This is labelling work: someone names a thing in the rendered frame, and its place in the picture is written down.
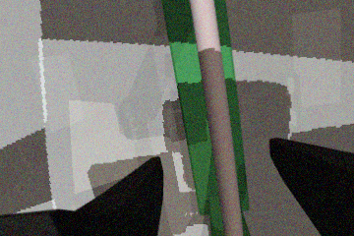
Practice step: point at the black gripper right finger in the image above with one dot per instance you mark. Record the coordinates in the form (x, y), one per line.
(322, 181)

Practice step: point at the grey cylinder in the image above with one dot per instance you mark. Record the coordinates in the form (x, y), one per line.
(217, 110)

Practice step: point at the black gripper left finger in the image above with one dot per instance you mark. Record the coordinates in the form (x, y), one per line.
(131, 207)

